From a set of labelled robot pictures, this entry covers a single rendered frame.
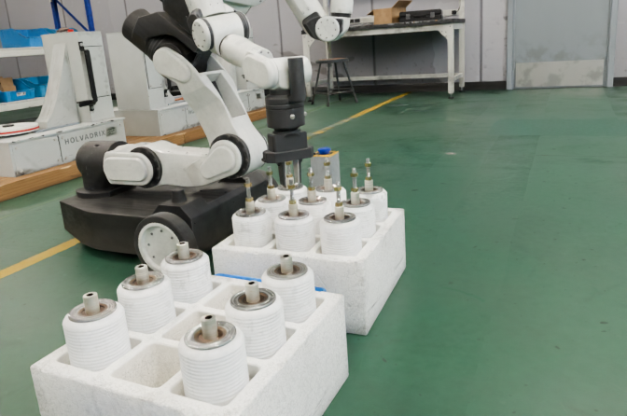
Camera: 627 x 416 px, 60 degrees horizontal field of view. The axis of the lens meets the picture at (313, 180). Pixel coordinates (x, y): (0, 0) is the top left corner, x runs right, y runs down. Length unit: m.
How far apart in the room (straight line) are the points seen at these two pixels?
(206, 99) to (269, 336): 0.97
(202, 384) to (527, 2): 5.72
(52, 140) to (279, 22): 4.25
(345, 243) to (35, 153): 2.29
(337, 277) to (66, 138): 2.39
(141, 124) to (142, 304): 3.08
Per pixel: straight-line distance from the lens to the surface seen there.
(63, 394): 1.00
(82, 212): 1.95
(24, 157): 3.21
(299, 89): 1.20
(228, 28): 1.41
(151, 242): 1.69
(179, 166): 1.84
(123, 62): 4.07
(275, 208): 1.43
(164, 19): 1.77
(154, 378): 1.03
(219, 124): 1.71
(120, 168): 1.94
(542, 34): 6.21
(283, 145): 1.24
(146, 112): 3.99
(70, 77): 3.64
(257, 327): 0.89
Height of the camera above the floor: 0.66
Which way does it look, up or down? 15 degrees down
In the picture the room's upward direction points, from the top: 4 degrees counter-clockwise
